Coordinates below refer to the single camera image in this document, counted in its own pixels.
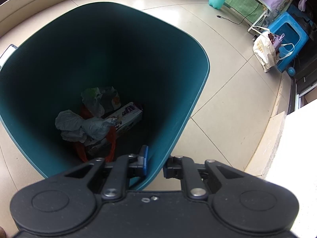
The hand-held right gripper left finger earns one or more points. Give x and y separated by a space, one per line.
145 161

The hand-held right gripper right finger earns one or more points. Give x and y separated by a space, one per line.
173 168

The printed snack box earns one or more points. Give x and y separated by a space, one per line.
128 115

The red plastic bag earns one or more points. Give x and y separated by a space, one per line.
80 151

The clear plastic wrapper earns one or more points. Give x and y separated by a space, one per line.
111 100

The white tissue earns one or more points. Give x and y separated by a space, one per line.
74 126

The green white plastic wrapper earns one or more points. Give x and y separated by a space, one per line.
92 101

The teal plastic trash bin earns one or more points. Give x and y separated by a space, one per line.
74 54

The white tote bag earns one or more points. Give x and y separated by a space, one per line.
263 50

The blue ball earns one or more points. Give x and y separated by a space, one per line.
291 72

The grey white-edged flat object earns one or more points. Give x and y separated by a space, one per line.
7 53

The green patterned screen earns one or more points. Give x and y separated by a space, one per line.
237 2

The blue plastic stool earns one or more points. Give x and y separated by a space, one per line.
294 33

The white folding table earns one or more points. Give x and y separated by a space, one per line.
257 7

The black sliding door frame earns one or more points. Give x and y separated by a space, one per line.
305 79

